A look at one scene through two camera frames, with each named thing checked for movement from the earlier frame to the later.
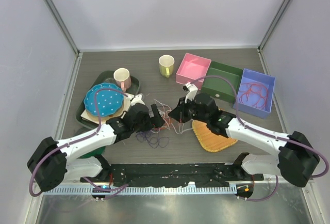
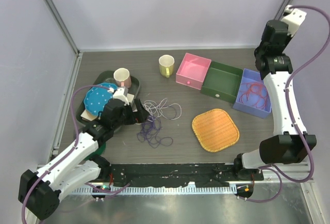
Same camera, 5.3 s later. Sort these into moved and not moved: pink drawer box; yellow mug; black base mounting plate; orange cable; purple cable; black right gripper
Moved: orange cable; black right gripper
Not moved: black base mounting plate; yellow mug; purple cable; pink drawer box
